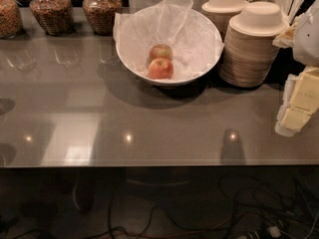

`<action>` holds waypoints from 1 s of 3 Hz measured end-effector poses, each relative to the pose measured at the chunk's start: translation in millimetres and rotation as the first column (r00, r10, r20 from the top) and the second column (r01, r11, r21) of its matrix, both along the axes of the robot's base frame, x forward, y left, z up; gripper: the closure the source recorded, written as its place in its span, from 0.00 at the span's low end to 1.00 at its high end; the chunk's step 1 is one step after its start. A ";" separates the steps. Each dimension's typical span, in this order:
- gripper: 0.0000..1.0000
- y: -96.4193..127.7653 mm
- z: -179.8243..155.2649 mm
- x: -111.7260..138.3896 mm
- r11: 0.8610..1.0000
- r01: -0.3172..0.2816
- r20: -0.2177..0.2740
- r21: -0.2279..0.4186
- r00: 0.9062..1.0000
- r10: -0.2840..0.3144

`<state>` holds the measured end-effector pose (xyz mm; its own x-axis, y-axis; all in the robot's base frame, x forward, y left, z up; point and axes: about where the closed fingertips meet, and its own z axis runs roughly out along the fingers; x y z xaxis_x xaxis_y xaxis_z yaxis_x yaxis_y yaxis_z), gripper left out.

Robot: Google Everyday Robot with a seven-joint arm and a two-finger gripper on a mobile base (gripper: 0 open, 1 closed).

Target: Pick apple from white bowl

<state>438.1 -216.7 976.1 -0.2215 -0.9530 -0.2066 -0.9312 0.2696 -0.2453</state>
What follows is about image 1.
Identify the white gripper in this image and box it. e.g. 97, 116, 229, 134
275, 66, 319, 136

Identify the red apple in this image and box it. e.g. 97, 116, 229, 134
149, 58, 173, 80
149, 44, 172, 61

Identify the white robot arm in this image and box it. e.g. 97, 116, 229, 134
275, 0, 319, 136

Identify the white ceramic bowl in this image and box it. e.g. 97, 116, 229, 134
115, 5, 223, 87

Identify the rear stack of paper bowls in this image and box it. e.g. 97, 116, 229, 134
201, 0, 248, 38

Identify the white tissue paper liner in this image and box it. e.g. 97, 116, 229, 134
113, 0, 225, 83

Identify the white power adapter on floor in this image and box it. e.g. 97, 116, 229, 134
267, 226, 281, 238

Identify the right glass snack jar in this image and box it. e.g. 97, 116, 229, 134
82, 0, 123, 36

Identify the glass snack jar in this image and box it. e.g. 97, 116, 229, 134
29, 0, 74, 36
82, 0, 123, 36
0, 0, 23, 39

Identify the middle glass snack jar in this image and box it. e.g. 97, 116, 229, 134
29, 0, 74, 36

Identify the left glass snack jar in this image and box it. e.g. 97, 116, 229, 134
0, 0, 23, 39

